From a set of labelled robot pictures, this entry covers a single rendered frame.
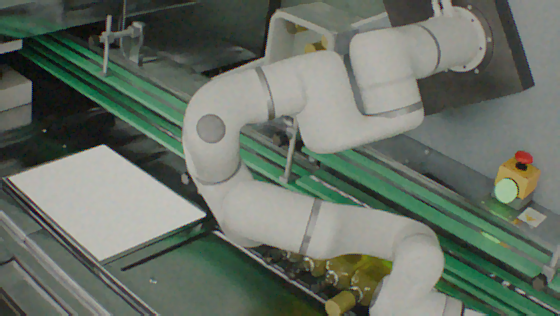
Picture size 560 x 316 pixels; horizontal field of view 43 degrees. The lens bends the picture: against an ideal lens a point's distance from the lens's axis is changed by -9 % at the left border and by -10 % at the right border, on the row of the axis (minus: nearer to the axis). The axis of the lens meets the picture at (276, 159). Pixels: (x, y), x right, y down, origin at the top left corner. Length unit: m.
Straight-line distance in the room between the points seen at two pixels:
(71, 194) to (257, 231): 0.79
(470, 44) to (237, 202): 0.55
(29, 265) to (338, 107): 0.77
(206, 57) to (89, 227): 1.04
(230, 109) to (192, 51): 1.40
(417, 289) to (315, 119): 0.30
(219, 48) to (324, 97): 1.46
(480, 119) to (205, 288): 0.65
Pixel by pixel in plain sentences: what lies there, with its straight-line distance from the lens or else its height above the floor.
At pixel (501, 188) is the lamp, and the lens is 1.43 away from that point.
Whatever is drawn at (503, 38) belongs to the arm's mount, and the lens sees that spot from 1.40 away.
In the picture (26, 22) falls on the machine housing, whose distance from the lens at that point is 2.04.
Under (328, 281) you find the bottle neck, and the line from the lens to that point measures 1.38.
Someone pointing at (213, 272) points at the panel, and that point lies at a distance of 1.58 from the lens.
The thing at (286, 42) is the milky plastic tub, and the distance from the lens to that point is 1.73.
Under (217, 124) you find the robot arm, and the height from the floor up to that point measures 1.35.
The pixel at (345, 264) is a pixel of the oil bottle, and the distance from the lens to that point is 1.40.
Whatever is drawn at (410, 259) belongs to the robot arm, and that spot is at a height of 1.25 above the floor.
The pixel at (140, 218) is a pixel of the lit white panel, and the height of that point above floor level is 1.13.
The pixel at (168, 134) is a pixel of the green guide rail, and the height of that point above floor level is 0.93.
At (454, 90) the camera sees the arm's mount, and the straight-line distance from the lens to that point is 1.47.
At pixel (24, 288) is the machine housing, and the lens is 1.58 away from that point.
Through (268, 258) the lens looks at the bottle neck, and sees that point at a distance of 1.44.
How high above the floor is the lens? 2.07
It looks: 44 degrees down
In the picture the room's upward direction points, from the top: 112 degrees counter-clockwise
